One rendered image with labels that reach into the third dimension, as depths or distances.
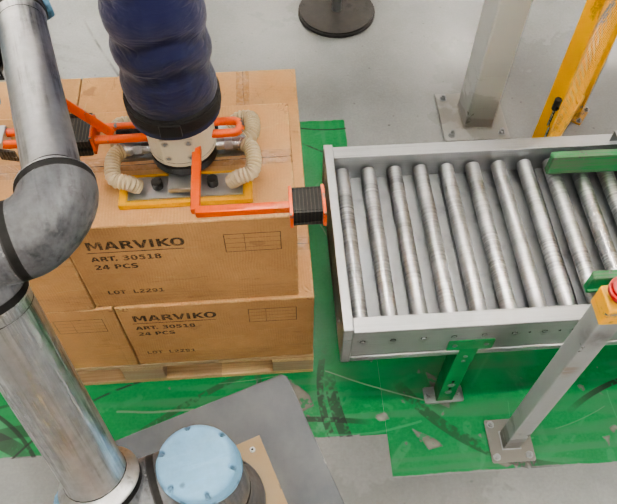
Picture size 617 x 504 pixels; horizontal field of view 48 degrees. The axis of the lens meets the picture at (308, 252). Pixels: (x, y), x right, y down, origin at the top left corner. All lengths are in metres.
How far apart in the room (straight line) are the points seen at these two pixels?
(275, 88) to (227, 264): 0.92
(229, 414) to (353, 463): 0.83
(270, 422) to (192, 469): 0.41
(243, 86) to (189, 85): 1.10
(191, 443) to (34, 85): 0.68
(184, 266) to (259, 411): 0.47
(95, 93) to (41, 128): 1.62
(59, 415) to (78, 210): 0.34
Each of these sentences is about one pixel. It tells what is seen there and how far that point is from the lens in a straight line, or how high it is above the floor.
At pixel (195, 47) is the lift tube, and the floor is 1.38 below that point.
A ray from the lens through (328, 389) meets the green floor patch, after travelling 2.54.
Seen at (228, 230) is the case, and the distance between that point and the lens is 1.78.
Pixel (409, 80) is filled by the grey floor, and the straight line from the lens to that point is 3.50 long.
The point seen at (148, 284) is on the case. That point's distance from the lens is 2.02.
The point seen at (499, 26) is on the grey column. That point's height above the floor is 0.58.
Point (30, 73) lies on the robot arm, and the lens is 1.21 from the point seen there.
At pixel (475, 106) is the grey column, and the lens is 3.21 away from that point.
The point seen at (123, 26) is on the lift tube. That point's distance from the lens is 1.46.
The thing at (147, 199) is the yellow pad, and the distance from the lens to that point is 1.80.
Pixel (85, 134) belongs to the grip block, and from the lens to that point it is 1.81.
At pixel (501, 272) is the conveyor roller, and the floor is 0.55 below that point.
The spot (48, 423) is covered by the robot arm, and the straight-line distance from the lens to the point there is 1.18.
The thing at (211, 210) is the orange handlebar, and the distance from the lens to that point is 1.60.
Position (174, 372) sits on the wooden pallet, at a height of 0.02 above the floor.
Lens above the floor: 2.35
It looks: 57 degrees down
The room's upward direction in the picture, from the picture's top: straight up
